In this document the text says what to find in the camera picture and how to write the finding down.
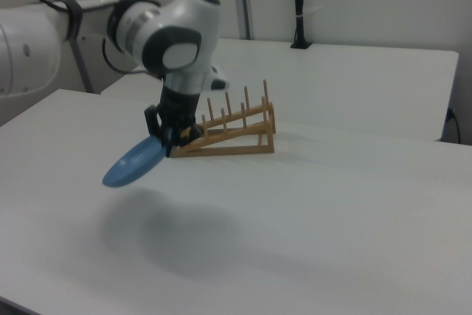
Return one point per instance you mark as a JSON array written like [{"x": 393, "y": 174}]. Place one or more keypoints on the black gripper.
[{"x": 178, "y": 108}]

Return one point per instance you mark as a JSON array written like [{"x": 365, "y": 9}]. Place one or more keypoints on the blue plate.
[{"x": 134, "y": 162}]

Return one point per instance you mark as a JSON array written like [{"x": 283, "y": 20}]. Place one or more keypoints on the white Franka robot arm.
[{"x": 173, "y": 34}]

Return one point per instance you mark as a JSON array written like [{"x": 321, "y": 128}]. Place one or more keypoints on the wooden plate rack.
[{"x": 236, "y": 141}]

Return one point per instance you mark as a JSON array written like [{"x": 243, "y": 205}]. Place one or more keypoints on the black pole with clamp base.
[{"x": 299, "y": 5}]

